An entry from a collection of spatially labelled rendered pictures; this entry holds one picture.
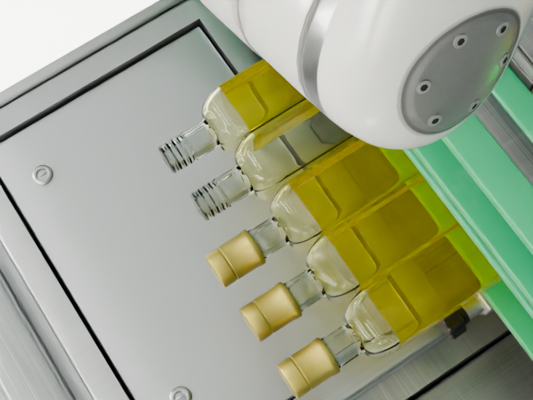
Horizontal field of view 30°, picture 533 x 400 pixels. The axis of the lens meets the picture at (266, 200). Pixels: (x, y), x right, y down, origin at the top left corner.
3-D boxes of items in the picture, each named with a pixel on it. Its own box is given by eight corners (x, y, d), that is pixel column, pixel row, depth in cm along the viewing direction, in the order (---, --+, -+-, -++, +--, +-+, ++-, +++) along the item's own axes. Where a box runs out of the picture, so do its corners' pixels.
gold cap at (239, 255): (245, 236, 91) (205, 262, 91) (243, 224, 88) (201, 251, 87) (266, 267, 90) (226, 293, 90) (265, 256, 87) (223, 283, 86)
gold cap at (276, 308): (280, 287, 90) (239, 313, 89) (279, 277, 86) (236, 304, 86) (302, 319, 89) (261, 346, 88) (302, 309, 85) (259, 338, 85)
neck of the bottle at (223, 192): (234, 174, 93) (191, 201, 92) (231, 161, 90) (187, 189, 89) (251, 198, 92) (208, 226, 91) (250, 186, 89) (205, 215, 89)
